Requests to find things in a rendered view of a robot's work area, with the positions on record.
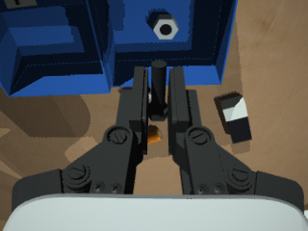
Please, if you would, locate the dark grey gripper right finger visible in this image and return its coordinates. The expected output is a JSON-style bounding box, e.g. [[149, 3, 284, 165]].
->
[[167, 66, 304, 214]]

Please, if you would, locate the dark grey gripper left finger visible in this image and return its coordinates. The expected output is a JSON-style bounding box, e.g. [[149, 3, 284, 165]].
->
[[12, 66, 149, 212]]

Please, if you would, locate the orange battery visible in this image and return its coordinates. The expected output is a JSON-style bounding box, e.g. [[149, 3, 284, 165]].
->
[[147, 129, 163, 144]]

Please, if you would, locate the grey hex nut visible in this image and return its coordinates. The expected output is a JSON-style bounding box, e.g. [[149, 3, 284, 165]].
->
[[153, 14, 178, 39]]

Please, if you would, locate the blue open-top bin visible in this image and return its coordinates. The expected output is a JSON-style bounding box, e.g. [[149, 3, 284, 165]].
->
[[0, 0, 238, 97]]

